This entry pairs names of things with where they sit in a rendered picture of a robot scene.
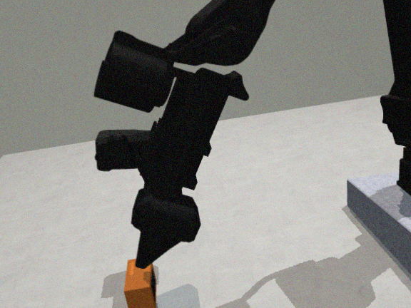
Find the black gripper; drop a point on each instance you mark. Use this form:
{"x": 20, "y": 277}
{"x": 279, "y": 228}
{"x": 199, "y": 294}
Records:
{"x": 163, "y": 215}

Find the orange block with black square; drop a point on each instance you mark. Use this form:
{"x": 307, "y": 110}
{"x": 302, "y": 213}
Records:
{"x": 140, "y": 286}

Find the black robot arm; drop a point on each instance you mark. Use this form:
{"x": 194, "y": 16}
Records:
{"x": 140, "y": 75}

